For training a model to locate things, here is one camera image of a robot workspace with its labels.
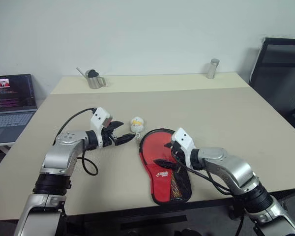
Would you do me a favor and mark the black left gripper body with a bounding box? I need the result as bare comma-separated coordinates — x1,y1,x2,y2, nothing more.
102,124,118,148

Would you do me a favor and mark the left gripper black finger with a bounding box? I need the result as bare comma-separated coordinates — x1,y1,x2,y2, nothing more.
110,120,125,131
114,133,136,146

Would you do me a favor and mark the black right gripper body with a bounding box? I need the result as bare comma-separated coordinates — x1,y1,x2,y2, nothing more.
171,141,187,171

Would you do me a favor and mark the red and black paddle case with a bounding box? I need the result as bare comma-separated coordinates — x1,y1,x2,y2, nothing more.
139,127,193,206

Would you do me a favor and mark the white knitted ball charm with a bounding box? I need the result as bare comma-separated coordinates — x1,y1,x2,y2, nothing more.
129,116,146,143

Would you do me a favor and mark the black heart-shaped lid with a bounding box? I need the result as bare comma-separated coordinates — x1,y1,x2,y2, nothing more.
85,69,99,79

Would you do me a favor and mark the black bar under table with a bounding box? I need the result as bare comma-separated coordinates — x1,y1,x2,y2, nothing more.
120,215,188,231

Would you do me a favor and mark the steel shaker bottle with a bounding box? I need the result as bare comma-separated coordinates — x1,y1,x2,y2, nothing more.
206,58,220,80

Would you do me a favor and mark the open grey laptop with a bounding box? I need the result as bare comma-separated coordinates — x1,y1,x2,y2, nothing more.
0,73,38,145

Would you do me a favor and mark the white side desk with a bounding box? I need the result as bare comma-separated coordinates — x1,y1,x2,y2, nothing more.
0,141,18,155

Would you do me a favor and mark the black mesh office chair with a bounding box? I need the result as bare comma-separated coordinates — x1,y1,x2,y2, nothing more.
248,37,295,139

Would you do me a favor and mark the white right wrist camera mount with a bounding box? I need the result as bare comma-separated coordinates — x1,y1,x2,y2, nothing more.
171,127,197,169

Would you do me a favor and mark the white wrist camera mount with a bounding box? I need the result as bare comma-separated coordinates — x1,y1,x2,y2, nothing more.
90,107,113,148
171,127,197,169

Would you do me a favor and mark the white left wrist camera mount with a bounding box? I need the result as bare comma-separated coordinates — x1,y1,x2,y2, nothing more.
90,107,113,148

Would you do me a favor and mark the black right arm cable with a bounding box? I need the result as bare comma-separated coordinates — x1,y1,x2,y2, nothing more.
176,159,245,236

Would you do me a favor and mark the steel pitcher with handle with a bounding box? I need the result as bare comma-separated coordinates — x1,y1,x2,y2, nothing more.
88,76,107,89

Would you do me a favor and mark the black table frame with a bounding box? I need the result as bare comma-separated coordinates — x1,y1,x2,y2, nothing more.
65,196,238,232

